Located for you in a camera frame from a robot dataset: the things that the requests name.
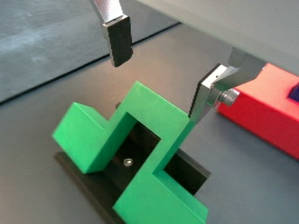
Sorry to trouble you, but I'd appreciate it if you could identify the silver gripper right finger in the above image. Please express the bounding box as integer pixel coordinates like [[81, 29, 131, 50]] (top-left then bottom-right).
[[189, 48, 267, 123]]

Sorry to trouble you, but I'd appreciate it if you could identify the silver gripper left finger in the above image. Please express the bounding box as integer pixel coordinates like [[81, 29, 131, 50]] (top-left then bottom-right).
[[90, 0, 134, 67]]

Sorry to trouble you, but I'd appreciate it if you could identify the green bridge-shaped object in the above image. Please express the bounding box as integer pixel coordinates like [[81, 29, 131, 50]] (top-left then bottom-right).
[[53, 82, 209, 224]]

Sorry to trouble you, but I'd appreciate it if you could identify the red base board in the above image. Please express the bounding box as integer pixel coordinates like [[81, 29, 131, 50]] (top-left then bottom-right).
[[219, 64, 299, 160]]

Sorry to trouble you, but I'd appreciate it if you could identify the black fixture stand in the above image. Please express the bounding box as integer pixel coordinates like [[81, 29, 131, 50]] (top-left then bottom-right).
[[54, 101, 213, 224]]

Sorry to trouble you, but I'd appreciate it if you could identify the blue right rear block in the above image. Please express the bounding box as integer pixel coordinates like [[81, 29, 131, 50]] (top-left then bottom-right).
[[289, 83, 299, 102]]

